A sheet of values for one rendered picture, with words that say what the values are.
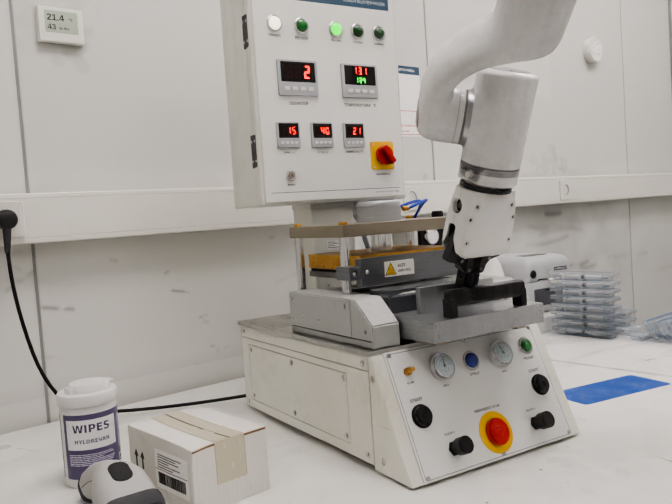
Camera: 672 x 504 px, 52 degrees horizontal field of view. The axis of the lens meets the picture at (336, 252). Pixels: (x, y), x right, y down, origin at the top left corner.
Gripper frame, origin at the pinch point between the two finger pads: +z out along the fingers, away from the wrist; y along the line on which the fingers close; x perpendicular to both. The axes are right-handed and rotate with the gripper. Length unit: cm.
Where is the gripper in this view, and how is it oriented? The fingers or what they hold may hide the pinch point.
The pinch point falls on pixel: (466, 282)
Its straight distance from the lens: 106.2
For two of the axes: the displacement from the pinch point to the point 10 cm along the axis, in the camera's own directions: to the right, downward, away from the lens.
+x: -5.2, -3.5, 7.8
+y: 8.5, -0.9, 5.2
